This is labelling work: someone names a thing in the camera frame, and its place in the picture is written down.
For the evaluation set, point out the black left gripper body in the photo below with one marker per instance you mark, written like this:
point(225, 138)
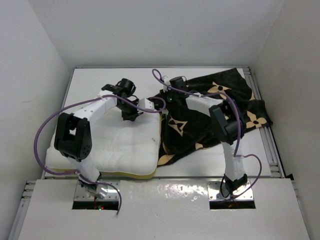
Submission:
point(128, 110)

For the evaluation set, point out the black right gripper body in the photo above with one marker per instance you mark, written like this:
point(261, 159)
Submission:
point(169, 98)

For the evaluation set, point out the black pillowcase with beige flowers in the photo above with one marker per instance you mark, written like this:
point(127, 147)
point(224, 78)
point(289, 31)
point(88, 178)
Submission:
point(185, 131)

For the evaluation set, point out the white pillow with yellow edge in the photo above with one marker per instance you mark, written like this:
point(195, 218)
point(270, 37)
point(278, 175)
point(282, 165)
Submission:
point(126, 148)

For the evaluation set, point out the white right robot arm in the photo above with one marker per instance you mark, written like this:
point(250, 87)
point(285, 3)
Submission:
point(228, 127)

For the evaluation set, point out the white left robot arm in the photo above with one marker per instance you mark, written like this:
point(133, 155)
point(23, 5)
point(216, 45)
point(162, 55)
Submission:
point(73, 138)

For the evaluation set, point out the white front cover board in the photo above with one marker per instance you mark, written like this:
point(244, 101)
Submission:
point(164, 210)

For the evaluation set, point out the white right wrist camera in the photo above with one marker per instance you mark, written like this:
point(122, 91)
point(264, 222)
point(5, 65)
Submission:
point(166, 83)

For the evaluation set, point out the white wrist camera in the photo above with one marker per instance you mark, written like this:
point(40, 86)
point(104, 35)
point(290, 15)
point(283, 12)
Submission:
point(166, 83)
point(146, 105)

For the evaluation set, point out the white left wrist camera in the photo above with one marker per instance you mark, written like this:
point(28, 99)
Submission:
point(146, 105)

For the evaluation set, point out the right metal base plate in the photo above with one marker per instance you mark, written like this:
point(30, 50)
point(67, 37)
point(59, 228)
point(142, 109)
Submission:
point(243, 193)

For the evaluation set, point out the metal base plate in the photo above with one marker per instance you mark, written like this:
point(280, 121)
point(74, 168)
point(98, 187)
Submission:
point(85, 192)
point(243, 193)

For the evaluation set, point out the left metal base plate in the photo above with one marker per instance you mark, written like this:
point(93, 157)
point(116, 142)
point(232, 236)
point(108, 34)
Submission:
point(85, 192)

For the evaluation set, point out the aluminium rail right side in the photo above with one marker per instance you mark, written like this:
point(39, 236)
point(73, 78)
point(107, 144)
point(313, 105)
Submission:
point(268, 140)

